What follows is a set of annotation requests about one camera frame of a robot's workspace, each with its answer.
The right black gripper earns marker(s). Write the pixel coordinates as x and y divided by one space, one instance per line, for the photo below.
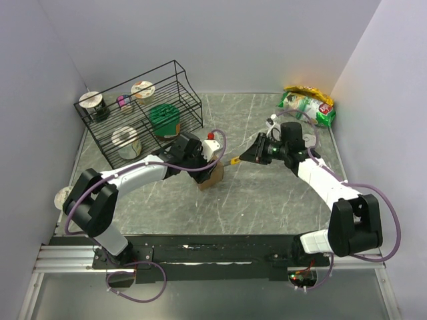
256 152

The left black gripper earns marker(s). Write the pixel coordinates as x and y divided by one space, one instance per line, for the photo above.
200 175

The yellow utility knife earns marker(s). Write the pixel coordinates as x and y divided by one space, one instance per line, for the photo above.
231 161

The brown cardboard express box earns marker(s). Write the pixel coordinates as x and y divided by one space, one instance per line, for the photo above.
216 176

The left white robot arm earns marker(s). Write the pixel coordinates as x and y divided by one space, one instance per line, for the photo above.
91 202

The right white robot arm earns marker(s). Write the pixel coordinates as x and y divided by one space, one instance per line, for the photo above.
355 223

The green lidded cup noodle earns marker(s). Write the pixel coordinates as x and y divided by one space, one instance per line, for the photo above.
165 120

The dark metal can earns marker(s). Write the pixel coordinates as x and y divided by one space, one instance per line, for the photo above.
309 140

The white toilet paper roll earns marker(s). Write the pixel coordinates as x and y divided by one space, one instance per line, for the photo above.
127 141

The green chips bag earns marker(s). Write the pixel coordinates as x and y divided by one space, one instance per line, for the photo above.
319 113

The white Chobani yogurt cup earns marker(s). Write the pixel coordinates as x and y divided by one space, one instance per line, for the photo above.
143 92

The small rubiks cube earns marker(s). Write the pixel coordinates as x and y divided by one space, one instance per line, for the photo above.
124 102

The black yogurt cup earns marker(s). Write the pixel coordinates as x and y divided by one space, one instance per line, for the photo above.
93 103

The white yogurt cup on table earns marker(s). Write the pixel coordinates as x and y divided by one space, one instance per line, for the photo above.
62 196

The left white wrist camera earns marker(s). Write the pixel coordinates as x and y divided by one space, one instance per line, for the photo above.
210 147

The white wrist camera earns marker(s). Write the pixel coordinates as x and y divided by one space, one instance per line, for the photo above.
273 126
210 147

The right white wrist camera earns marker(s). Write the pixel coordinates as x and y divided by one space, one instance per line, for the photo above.
273 126

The black wire rack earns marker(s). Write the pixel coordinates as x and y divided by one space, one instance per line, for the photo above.
171 86

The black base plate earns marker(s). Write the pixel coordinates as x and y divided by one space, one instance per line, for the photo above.
213 257

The aluminium rail frame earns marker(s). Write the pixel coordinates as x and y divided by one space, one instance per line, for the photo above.
80 258

